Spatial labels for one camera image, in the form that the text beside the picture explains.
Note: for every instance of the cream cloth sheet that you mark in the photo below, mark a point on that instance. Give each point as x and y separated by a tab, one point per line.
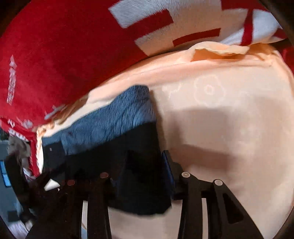
223	112

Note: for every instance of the grey beige garment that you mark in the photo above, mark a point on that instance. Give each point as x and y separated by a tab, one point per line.
21	149

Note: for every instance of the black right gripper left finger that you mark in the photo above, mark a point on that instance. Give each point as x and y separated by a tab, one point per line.
62	218

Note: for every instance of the red sofa cover white characters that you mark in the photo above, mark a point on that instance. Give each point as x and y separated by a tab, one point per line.
53	53

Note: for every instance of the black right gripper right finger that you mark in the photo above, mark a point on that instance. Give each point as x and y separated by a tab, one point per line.
227	218

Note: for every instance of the black pants with blue stripe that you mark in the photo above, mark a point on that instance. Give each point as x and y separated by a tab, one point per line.
121	140

